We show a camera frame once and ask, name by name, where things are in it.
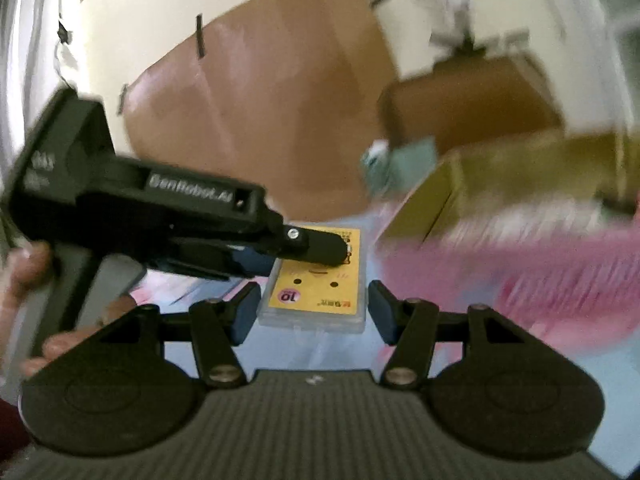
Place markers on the dark red clothing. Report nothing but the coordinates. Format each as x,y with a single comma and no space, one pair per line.
10,430

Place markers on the green sponge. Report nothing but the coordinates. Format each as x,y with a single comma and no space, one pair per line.
415,162

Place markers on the pink box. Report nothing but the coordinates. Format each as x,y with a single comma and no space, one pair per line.
500,270

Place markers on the person's left hand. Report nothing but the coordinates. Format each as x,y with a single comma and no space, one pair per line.
30,270

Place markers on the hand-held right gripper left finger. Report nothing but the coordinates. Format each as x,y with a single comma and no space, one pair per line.
245,310

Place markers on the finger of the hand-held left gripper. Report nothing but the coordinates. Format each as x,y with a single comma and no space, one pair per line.
315,245
245,262

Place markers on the blue printed blanket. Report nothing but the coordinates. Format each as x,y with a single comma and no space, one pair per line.
575,390

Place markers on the yellow tissue packet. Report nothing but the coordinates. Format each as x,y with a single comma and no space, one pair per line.
320,295

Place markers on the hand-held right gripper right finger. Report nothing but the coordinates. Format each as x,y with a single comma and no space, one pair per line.
382,315

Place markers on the large brown cardboard sheet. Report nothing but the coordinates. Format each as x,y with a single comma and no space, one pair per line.
275,110

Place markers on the black branch wall sticker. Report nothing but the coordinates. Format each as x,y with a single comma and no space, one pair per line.
450,5

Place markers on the small brown cardboard box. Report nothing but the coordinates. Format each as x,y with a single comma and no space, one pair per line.
475,105

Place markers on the open yellowish cardboard box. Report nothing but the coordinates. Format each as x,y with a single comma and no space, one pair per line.
525,175

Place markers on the green and white package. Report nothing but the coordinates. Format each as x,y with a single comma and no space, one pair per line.
375,165

